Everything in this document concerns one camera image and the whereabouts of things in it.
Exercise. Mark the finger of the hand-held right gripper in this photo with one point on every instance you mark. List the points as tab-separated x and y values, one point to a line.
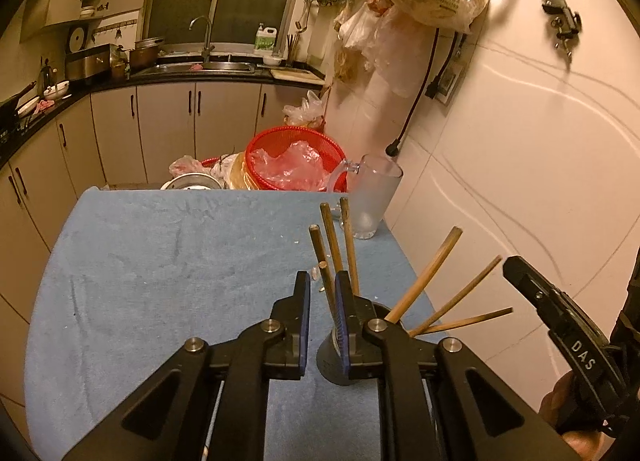
535	296

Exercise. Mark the crumpled clear plastic bag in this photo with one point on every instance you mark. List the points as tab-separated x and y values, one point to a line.
186	166

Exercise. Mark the steel kitchen faucet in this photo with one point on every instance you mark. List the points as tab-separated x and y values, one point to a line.
206	41

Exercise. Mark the black kitchen countertop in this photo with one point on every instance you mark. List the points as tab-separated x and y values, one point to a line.
100	86

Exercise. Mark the steel kitchen sink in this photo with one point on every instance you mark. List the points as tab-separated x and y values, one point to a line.
200	67

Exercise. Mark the clear hanging plastic bags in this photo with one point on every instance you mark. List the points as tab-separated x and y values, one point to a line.
380	46

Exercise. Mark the black wok with lid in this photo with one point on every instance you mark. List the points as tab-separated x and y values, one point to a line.
15	103

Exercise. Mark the person's right hand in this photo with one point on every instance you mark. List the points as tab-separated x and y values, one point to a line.
565	406

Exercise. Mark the stack of yellow flatbreads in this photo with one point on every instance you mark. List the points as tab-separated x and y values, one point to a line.
239	173

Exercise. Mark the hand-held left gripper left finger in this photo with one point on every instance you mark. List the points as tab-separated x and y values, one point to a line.
304	341

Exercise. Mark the grey cabinets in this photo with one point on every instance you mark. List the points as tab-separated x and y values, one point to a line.
165	126
65	1

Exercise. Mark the grey upper cabinets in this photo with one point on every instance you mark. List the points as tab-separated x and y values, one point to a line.
65	1

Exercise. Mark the pink cloth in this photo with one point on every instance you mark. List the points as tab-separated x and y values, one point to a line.
45	105

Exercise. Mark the frosted glass pitcher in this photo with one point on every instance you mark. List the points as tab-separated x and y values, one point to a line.
370	191

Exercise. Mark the round kitchen scale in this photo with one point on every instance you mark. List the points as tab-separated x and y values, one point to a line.
77	39

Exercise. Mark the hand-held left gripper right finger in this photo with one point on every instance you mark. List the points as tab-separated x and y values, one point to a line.
341	336

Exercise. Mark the metal basin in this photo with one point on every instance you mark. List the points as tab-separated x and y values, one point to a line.
192	182

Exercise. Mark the green detergent bottle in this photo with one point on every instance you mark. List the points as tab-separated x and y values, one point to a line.
265	40

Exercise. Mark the silver countertop appliance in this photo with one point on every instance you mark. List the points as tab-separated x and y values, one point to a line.
87	63

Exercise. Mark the dark kettle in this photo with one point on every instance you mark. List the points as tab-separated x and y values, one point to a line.
46	75

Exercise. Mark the cutting board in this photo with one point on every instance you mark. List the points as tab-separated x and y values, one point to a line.
297	74

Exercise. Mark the plastic bag by cabinet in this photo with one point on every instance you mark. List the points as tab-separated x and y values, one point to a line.
302	111

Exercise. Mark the white shallow bowl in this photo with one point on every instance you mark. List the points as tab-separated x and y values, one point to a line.
56	91

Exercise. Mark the wall socket with plug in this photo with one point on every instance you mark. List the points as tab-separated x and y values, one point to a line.
445	76

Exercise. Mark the red plastic colander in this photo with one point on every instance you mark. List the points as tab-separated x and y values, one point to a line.
295	156

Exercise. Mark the steel pot by sink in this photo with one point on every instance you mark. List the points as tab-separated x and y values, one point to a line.
146	55

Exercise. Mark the blue towel mat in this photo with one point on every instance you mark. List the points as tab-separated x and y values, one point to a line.
175	266

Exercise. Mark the small white dish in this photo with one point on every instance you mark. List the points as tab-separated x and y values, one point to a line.
272	61

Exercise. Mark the sink-side chopstick caddy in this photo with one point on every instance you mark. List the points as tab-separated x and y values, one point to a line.
292	48

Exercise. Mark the grey lower cabinets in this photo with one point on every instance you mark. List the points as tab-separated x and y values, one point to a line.
165	126

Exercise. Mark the dark grey utensil holder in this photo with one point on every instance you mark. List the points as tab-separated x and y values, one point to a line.
327	358

